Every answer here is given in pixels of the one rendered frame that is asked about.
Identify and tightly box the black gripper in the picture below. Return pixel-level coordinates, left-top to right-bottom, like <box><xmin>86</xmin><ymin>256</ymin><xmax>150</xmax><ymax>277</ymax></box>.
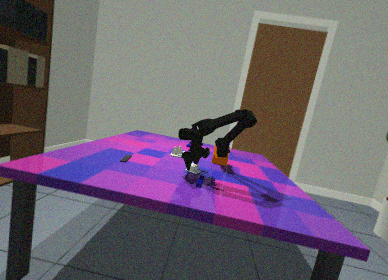
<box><xmin>182</xmin><ymin>140</ymin><xmax>203</xmax><ymax>171</ymax></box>

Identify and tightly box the grey flat bar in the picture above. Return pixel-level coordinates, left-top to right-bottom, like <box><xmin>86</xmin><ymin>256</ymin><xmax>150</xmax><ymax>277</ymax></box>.
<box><xmin>120</xmin><ymin>155</ymin><xmax>132</xmax><ymax>162</ymax></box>

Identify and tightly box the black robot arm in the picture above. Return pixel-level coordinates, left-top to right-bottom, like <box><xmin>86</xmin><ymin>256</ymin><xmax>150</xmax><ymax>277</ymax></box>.
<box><xmin>178</xmin><ymin>109</ymin><xmax>257</xmax><ymax>159</ymax></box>

